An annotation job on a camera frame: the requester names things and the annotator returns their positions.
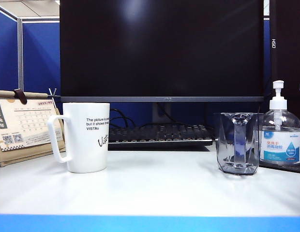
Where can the transparent faceted plastic cup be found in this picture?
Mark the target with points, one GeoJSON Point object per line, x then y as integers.
{"type": "Point", "coordinates": [237, 145]}

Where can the white ceramic mug Vista print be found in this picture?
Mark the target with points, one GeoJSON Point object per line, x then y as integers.
{"type": "Point", "coordinates": [89, 149]}

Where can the black HSD monitor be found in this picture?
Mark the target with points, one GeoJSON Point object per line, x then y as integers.
{"type": "Point", "coordinates": [288, 48]}

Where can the clear hand sanitizer pump bottle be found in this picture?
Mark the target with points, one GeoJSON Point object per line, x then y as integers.
{"type": "Point", "coordinates": [283, 145]}

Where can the grey monitor stand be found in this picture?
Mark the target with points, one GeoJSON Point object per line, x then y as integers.
{"type": "Point", "coordinates": [159, 113]}

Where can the black AOC monitor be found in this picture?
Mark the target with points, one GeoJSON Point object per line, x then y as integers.
{"type": "Point", "coordinates": [162, 48]}

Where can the black keyboard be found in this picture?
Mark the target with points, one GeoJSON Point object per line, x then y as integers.
{"type": "Point", "coordinates": [162, 135]}

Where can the metal binder clip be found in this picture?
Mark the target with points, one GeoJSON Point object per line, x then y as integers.
{"type": "Point", "coordinates": [52, 92]}

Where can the beige desk calendar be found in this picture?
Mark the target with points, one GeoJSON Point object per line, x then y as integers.
{"type": "Point", "coordinates": [24, 125]}

